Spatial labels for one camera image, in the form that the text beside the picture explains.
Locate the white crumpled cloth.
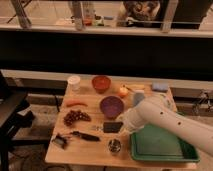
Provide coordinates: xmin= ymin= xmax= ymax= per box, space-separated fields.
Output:
xmin=158 ymin=94 xmax=173 ymax=109

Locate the purple bowl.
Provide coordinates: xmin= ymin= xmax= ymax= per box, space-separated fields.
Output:
xmin=99 ymin=96 xmax=124 ymax=119

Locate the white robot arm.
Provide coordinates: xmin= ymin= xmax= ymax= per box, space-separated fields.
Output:
xmin=116 ymin=96 xmax=213 ymax=157

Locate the black binder clip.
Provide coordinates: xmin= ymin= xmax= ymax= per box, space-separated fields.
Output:
xmin=51 ymin=134 xmax=68 ymax=149

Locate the grey sponge block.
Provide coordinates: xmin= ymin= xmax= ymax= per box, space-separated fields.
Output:
xmin=133 ymin=92 xmax=145 ymax=106

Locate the silver fork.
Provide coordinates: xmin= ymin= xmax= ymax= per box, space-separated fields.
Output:
xmin=90 ymin=125 xmax=103 ymax=131

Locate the bunch of red grapes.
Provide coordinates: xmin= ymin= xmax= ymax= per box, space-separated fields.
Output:
xmin=63 ymin=110 xmax=91 ymax=126

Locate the green plastic tray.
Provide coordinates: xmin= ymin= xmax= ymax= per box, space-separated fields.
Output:
xmin=130 ymin=124 xmax=200 ymax=163

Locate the red bowl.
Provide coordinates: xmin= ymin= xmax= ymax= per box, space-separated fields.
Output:
xmin=92 ymin=75 xmax=111 ymax=94

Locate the small metal cup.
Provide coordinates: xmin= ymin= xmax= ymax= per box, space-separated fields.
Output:
xmin=108 ymin=139 xmax=121 ymax=154

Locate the white plastic cup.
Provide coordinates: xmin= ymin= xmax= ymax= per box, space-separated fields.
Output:
xmin=67 ymin=75 xmax=81 ymax=91

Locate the black chair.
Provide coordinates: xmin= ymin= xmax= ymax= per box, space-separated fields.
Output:
xmin=0 ymin=72 xmax=34 ymax=171

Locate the black handled knife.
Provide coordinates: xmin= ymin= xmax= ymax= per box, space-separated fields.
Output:
xmin=71 ymin=131 xmax=100 ymax=142

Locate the orange fruit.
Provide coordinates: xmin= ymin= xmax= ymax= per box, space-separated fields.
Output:
xmin=118 ymin=87 xmax=129 ymax=98

